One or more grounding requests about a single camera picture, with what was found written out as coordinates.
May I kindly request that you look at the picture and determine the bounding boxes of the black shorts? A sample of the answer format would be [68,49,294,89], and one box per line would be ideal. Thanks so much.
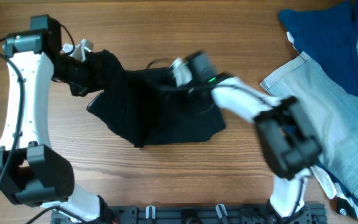
[87,50,226,147]

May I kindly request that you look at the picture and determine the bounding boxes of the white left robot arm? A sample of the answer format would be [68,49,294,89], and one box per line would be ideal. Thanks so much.
[0,15,117,223]

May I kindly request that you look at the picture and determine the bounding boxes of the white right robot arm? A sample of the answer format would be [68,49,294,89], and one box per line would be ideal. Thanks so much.
[170,51,323,223]

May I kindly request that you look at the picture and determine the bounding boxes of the dark blue shirt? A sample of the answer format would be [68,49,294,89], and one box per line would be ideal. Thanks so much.
[278,1,358,97]

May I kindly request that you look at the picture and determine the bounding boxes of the light blue denim jeans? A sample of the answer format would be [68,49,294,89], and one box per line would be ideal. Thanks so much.
[259,34,358,224]

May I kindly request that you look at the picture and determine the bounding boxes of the white garment under jeans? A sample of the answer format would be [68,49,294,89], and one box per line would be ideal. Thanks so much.
[310,166,337,199]

